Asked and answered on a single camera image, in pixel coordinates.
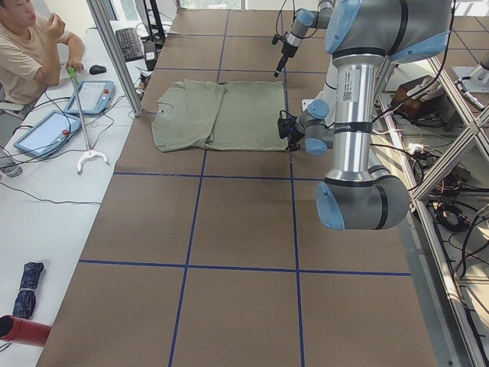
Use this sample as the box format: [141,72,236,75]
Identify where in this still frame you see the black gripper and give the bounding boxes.
[286,132,305,151]
[274,41,300,77]

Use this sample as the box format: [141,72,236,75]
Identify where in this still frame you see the olive green long-sleeve shirt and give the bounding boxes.
[151,79,287,152]

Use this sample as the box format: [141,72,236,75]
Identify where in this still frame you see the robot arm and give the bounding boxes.
[272,1,336,77]
[274,1,453,230]

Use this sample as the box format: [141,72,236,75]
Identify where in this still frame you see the black keyboard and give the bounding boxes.
[115,28,144,62]

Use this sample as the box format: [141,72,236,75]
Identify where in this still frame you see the black computer mouse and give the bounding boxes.
[89,64,107,75]

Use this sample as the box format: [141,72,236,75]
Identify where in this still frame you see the blue teach pendant far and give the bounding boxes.
[77,80,115,116]

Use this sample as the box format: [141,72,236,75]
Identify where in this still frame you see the blue teach pendant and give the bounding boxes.
[14,111,81,158]
[77,80,115,116]

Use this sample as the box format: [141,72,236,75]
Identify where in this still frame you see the blue teach pendant near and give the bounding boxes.
[14,111,81,158]

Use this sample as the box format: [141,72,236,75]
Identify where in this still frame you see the seated person beige shirt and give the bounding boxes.
[1,1,84,105]

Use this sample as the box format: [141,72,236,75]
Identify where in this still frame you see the folded dark blue umbrella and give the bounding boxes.
[12,262,44,319]

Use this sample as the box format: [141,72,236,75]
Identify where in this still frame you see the red cylinder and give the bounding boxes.
[1,315,51,347]

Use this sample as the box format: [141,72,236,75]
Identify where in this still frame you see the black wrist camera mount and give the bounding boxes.
[277,109,296,139]
[272,34,287,45]

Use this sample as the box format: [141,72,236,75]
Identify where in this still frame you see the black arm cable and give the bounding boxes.
[276,0,297,37]

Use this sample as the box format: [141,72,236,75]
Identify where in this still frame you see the brown box with cables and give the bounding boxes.
[391,75,445,119]

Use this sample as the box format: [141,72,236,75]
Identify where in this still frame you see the aluminium frame truss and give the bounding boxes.
[375,58,488,366]

